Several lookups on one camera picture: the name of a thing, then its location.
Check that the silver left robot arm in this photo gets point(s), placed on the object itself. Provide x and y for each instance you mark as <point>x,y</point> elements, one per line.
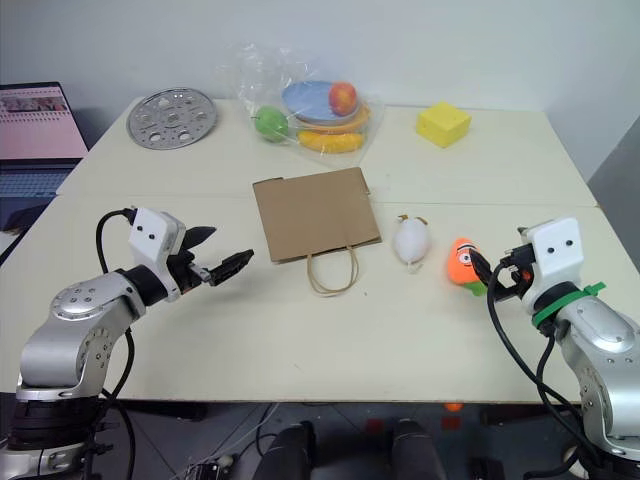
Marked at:
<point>75,330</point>

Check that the dark rounded shape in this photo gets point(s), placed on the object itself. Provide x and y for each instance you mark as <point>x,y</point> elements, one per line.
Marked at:
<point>287,450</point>
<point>417,450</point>

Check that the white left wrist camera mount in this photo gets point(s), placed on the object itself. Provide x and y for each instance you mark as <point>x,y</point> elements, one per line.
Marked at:
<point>150,235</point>

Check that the yellow banana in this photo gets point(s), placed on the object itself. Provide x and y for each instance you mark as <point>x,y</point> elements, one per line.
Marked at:
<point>330,141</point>

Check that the red apple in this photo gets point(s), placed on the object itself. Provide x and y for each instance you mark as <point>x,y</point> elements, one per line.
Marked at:
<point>342,98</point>

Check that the green apple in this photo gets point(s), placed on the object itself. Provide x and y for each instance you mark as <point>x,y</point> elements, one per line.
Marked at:
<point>271,123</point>

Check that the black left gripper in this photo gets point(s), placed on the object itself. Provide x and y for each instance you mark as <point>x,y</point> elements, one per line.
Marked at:
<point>187,272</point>

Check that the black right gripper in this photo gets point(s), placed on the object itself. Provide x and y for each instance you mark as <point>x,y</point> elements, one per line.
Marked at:
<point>520,260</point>

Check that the yellow cheese block toy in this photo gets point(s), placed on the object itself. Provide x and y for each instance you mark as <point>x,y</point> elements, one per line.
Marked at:
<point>442,125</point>

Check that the blue plate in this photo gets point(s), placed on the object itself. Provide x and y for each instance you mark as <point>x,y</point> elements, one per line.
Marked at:
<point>305,100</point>

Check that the clear plastic bag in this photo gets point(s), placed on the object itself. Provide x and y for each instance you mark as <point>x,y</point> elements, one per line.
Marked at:
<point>250,85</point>

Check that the open laptop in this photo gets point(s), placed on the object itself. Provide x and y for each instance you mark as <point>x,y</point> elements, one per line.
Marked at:
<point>35,125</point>

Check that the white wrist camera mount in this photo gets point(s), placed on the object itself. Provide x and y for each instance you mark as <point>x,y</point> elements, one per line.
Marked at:
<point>150,235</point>
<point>557,250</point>

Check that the small orange ball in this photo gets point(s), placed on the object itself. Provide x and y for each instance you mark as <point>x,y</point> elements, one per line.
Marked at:
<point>454,406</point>

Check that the brown paper bag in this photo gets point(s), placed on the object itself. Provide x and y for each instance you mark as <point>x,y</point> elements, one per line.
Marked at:
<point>315,215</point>

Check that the white plush toy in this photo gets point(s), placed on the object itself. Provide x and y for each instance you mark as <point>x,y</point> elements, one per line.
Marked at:
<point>411,240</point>

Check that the orange carrot plush toy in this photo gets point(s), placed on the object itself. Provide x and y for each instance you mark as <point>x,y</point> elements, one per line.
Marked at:
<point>459,267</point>

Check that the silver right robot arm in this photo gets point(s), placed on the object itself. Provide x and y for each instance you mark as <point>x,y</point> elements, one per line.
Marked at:
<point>600,340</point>

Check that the round perforated metal disc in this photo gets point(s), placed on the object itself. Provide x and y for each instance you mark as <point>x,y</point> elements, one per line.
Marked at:
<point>171,118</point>

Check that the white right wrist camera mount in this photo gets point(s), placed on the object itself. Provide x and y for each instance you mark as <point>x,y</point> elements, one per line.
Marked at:
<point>557,250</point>

